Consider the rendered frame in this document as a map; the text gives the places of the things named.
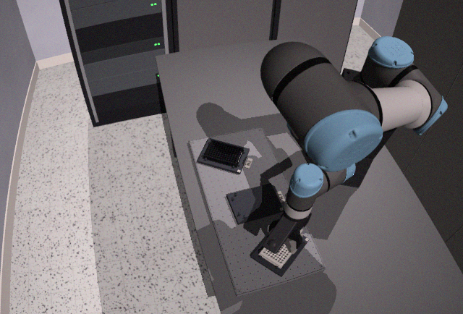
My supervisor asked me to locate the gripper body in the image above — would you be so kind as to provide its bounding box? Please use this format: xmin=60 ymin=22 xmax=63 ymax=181
xmin=281 ymin=210 xmax=312 ymax=239

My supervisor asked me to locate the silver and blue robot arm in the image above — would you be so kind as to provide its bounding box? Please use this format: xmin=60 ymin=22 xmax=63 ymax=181
xmin=260 ymin=36 xmax=448 ymax=219

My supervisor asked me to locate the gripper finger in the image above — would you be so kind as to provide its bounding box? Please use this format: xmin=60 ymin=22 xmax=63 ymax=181
xmin=268 ymin=221 xmax=277 ymax=234
xmin=289 ymin=234 xmax=303 ymax=254

